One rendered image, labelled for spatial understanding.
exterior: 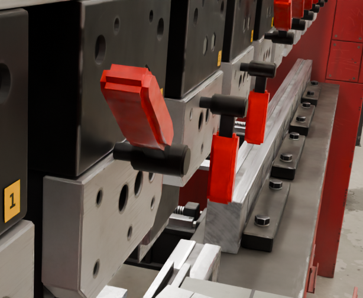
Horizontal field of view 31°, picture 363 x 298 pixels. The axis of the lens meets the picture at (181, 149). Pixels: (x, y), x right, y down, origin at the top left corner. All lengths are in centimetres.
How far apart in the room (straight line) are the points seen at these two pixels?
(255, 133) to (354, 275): 240
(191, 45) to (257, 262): 65
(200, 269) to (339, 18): 199
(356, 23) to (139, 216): 236
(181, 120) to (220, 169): 7
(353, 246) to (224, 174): 286
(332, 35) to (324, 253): 96
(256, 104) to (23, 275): 51
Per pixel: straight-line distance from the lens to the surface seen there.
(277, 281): 106
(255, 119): 75
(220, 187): 57
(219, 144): 56
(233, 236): 111
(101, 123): 34
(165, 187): 63
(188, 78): 52
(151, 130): 30
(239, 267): 109
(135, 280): 283
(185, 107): 51
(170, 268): 79
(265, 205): 127
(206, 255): 90
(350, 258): 329
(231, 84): 71
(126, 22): 36
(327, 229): 296
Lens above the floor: 137
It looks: 17 degrees down
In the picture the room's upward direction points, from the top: 5 degrees clockwise
